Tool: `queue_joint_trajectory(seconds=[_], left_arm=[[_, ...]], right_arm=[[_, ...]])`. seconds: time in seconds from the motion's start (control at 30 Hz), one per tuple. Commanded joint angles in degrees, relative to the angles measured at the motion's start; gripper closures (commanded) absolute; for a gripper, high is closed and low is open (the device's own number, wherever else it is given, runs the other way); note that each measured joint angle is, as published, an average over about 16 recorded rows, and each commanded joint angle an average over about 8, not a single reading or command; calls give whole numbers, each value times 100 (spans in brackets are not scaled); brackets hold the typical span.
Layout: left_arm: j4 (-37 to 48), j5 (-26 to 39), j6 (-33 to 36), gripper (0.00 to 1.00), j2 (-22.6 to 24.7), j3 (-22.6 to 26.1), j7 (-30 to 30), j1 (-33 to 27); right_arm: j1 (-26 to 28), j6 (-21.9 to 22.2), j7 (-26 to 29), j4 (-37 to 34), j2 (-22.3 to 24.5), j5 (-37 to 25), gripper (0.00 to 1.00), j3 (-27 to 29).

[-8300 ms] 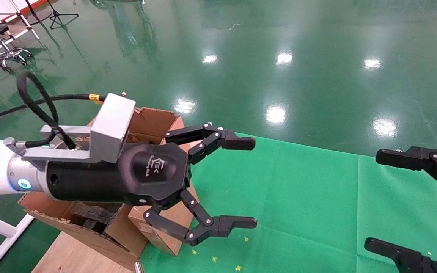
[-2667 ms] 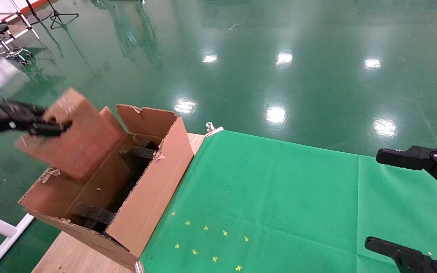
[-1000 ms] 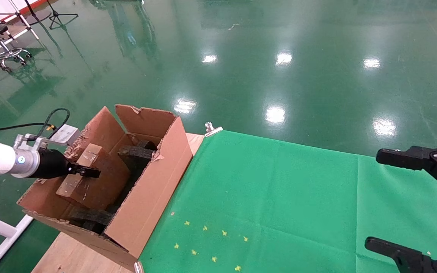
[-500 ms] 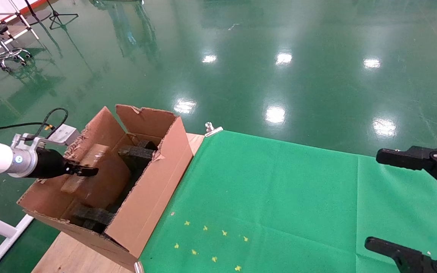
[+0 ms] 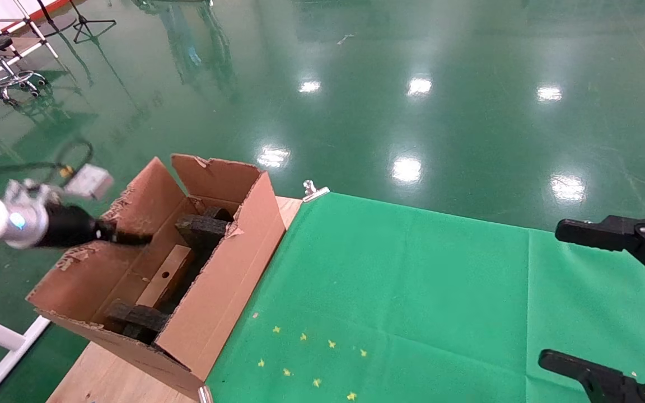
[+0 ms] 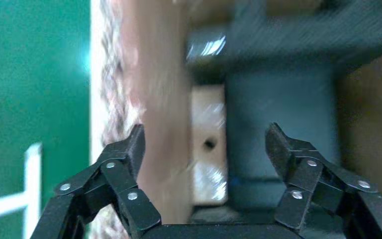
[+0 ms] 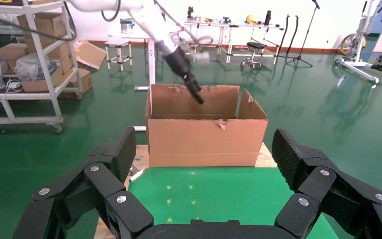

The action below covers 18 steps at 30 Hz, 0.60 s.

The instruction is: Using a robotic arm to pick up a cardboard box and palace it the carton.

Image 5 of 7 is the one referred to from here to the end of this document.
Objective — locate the black round-base stand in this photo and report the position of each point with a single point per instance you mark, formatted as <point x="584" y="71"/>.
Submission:
<point x="62" y="25"/>

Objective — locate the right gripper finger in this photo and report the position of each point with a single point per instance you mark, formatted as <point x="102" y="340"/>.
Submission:
<point x="602" y="383"/>
<point x="625" y="235"/>

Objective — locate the black tripod stand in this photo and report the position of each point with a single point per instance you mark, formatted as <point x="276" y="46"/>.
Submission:
<point x="84" y="22"/>

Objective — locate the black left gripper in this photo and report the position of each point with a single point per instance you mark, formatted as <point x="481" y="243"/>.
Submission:
<point x="73" y="229"/>

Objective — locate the small brown cardboard box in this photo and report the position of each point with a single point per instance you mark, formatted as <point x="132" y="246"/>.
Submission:
<point x="166" y="274"/>

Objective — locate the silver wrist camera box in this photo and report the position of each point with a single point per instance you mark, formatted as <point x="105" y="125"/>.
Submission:
<point x="90" y="181"/>

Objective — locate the green table cloth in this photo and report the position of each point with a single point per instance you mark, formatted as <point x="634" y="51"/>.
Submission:
<point x="440" y="308"/>

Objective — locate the white pipe rack frame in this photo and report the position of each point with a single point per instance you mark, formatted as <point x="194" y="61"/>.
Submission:
<point x="50" y="47"/>

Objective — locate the large open cardboard carton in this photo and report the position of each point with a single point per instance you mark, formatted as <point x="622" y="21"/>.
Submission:
<point x="227" y="302"/>

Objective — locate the black foam block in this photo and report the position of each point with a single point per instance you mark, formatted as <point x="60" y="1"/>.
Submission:
<point x="202" y="232"/>
<point x="138" y="316"/>

